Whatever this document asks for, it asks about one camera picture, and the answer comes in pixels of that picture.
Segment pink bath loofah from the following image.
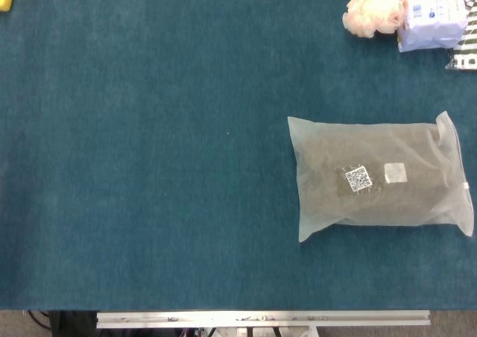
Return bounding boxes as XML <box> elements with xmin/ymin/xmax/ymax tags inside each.
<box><xmin>342</xmin><ymin>0</ymin><xmax>409</xmax><ymax>39</ymax></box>

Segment aluminium frame rail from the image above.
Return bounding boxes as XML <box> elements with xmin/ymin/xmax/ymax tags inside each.
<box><xmin>95</xmin><ymin>310</ymin><xmax>431</xmax><ymax>330</ymax></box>

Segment translucent plastic bag package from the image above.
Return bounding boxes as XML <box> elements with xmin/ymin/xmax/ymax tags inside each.
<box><xmin>287</xmin><ymin>110</ymin><xmax>475</xmax><ymax>244</ymax></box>

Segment white tissue pack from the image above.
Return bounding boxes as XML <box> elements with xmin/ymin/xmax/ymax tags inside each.
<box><xmin>397</xmin><ymin>0</ymin><xmax>469</xmax><ymax>53</ymax></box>

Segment black white striped package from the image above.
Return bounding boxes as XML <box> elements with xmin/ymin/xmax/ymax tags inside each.
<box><xmin>445</xmin><ymin>0</ymin><xmax>477</xmax><ymax>72</ymax></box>

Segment black cables under table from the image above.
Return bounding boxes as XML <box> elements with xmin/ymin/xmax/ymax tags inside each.
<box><xmin>22</xmin><ymin>310</ymin><xmax>53</xmax><ymax>330</ymax></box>

